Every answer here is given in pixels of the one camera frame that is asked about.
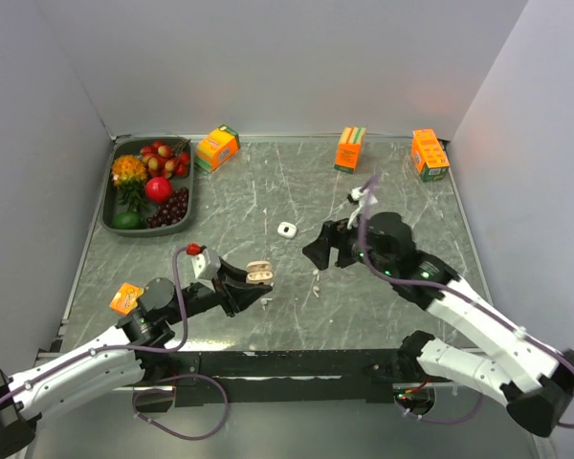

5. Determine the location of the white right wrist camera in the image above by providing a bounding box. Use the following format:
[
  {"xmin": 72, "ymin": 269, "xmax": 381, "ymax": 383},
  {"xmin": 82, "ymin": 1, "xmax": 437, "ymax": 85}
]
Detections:
[{"xmin": 347, "ymin": 187, "xmax": 378, "ymax": 230}]

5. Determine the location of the orange sponge pack back left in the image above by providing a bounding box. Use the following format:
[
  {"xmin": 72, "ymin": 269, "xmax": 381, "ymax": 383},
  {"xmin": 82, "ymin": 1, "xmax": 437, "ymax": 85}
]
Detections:
[{"xmin": 194, "ymin": 124, "xmax": 240, "ymax": 174}]

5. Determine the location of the orange box front left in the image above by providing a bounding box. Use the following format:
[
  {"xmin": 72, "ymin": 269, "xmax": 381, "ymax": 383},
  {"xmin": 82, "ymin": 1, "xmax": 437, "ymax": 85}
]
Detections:
[{"xmin": 109, "ymin": 282, "xmax": 144, "ymax": 316}]

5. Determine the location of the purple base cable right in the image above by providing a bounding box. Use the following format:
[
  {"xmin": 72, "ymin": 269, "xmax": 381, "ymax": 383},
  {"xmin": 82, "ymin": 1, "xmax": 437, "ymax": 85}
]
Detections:
[{"xmin": 393, "ymin": 382, "xmax": 487, "ymax": 426}]

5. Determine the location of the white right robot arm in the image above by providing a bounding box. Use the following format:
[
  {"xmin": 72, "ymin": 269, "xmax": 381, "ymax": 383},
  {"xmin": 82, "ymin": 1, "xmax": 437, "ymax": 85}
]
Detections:
[{"xmin": 302, "ymin": 212, "xmax": 574, "ymax": 438}]

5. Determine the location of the beige earbud charging case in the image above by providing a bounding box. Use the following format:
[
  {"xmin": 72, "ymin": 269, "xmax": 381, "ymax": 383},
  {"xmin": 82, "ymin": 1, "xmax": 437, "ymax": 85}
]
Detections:
[{"xmin": 246, "ymin": 260, "xmax": 274, "ymax": 285}]

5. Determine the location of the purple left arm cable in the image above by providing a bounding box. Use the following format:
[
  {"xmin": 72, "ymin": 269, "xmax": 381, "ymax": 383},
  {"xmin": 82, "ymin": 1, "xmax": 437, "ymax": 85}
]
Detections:
[{"xmin": 0, "ymin": 247, "xmax": 197, "ymax": 426}]

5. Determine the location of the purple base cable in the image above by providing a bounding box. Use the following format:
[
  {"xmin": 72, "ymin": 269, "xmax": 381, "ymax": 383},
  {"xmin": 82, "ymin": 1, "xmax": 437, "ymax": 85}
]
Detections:
[
  {"xmin": 393, "ymin": 382, "xmax": 487, "ymax": 426},
  {"xmin": 131, "ymin": 373, "xmax": 229, "ymax": 440}
]

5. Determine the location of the orange sponge pack back middle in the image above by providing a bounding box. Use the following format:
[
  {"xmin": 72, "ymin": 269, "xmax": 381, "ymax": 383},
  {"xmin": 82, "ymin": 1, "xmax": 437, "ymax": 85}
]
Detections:
[{"xmin": 334, "ymin": 126, "xmax": 367, "ymax": 174}]

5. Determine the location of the white earbud charging case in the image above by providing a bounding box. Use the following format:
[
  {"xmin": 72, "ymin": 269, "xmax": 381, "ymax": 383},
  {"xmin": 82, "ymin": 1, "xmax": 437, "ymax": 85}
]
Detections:
[{"xmin": 277, "ymin": 222, "xmax": 298, "ymax": 239}]

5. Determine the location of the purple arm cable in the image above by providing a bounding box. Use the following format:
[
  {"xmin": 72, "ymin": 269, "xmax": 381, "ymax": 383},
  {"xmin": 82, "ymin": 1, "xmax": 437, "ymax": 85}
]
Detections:
[
  {"xmin": 0, "ymin": 247, "xmax": 197, "ymax": 426},
  {"xmin": 356, "ymin": 174, "xmax": 574, "ymax": 428}
]

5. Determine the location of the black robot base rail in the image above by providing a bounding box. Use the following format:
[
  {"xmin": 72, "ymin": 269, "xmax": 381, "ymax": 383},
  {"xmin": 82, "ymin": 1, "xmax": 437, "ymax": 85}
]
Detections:
[{"xmin": 132, "ymin": 348, "xmax": 455, "ymax": 415}]

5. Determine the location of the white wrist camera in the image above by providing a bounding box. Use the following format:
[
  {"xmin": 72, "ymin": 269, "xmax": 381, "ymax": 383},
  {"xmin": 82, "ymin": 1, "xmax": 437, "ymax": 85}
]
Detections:
[
  {"xmin": 186, "ymin": 243, "xmax": 221, "ymax": 281},
  {"xmin": 347, "ymin": 187, "xmax": 378, "ymax": 230}
]

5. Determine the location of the red yellow lychee bunch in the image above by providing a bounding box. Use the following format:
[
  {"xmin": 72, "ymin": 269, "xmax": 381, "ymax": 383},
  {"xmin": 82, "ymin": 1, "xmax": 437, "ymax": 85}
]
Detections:
[{"xmin": 140, "ymin": 139, "xmax": 191, "ymax": 180}]

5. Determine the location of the red apple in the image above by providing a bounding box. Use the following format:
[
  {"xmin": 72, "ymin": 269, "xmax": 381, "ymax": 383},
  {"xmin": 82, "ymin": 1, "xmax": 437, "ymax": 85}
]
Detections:
[{"xmin": 144, "ymin": 177, "xmax": 173, "ymax": 204}]

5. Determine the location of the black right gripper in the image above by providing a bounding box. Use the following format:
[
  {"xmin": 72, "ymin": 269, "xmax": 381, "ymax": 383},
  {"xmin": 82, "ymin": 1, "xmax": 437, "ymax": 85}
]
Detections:
[{"xmin": 300, "ymin": 211, "xmax": 393, "ymax": 275}]

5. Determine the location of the orange sponge pack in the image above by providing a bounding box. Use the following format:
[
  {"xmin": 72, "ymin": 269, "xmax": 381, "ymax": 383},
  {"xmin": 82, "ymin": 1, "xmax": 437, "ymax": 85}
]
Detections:
[
  {"xmin": 334, "ymin": 126, "xmax": 367, "ymax": 174},
  {"xmin": 194, "ymin": 124, "xmax": 240, "ymax": 174}
]

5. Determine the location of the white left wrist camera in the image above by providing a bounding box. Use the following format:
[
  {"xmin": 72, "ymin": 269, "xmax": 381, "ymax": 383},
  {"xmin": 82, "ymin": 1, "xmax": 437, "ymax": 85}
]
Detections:
[{"xmin": 186, "ymin": 243, "xmax": 221, "ymax": 281}]

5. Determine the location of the orange box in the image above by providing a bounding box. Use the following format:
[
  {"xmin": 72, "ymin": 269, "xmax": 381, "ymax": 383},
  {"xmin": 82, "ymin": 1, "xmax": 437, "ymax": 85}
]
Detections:
[
  {"xmin": 410, "ymin": 129, "xmax": 450, "ymax": 182},
  {"xmin": 109, "ymin": 282, "xmax": 144, "ymax": 316}
]

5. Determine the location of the dark grey fruit tray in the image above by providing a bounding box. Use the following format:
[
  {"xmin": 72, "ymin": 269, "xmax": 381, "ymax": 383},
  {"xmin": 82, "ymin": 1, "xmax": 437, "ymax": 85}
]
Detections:
[{"xmin": 101, "ymin": 137, "xmax": 195, "ymax": 237}]

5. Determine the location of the dark purple grape bunch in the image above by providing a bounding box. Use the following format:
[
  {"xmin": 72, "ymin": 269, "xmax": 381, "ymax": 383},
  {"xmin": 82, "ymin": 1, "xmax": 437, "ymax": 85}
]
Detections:
[{"xmin": 146, "ymin": 186, "xmax": 189, "ymax": 229}]

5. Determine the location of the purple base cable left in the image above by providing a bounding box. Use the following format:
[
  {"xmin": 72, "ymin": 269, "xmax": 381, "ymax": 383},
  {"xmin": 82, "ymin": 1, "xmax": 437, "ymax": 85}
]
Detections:
[{"xmin": 131, "ymin": 373, "xmax": 229, "ymax": 440}]

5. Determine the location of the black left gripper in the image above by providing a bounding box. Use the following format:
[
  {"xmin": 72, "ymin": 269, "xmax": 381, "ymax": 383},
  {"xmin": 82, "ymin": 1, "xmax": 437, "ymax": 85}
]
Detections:
[{"xmin": 165, "ymin": 255, "xmax": 272, "ymax": 324}]

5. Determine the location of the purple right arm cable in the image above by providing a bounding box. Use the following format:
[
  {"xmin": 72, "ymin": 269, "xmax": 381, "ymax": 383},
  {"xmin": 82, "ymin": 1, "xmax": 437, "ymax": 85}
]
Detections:
[{"xmin": 356, "ymin": 174, "xmax": 574, "ymax": 428}]

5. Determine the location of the green avocado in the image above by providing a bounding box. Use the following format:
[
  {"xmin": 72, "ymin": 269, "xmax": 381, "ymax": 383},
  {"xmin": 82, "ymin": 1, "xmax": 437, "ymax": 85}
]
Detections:
[{"xmin": 111, "ymin": 211, "xmax": 144, "ymax": 230}]

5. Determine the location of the orange yellow flower pineapple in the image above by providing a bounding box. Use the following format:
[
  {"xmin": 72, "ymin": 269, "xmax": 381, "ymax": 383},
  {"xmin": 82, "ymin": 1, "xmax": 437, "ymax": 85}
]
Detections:
[{"xmin": 111, "ymin": 155, "xmax": 147, "ymax": 212}]

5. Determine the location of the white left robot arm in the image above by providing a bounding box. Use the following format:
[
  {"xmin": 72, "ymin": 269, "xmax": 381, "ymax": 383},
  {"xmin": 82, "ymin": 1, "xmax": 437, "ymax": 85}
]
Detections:
[{"xmin": 0, "ymin": 261, "xmax": 273, "ymax": 458}]

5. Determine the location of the orange box back right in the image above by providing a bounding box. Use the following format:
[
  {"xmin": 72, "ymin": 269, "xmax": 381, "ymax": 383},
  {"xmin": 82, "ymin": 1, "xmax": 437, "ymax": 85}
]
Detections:
[{"xmin": 410, "ymin": 129, "xmax": 450, "ymax": 182}]

